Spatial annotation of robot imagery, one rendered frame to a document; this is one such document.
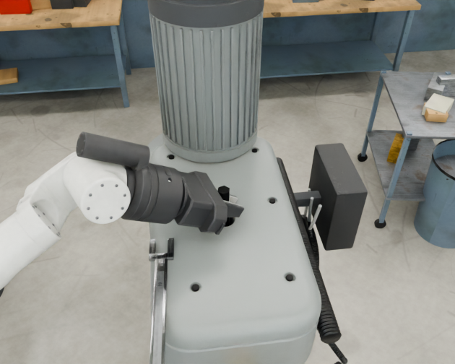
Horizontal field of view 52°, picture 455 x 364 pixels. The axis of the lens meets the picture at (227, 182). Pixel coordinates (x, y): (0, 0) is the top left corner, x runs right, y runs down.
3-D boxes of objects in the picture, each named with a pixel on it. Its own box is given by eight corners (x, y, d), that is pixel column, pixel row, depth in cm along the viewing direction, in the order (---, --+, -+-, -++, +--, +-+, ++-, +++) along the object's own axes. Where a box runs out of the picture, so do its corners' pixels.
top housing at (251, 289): (320, 375, 76) (334, 322, 65) (159, 395, 73) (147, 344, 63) (266, 184, 110) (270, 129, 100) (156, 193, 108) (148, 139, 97)
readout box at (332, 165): (357, 248, 123) (373, 191, 109) (324, 252, 123) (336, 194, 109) (335, 197, 138) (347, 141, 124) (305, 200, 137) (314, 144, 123)
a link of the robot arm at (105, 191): (152, 237, 65) (72, 230, 58) (126, 206, 73) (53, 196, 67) (177, 162, 63) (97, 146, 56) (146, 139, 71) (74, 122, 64)
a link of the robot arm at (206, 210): (183, 201, 82) (120, 191, 75) (206, 157, 78) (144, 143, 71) (209, 251, 74) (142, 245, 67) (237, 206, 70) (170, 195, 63)
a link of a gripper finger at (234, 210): (235, 217, 80) (206, 213, 76) (244, 203, 78) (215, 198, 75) (239, 223, 79) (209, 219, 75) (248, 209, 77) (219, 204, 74)
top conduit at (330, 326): (340, 343, 75) (344, 331, 73) (315, 346, 75) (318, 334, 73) (282, 167, 109) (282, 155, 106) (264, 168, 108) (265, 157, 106)
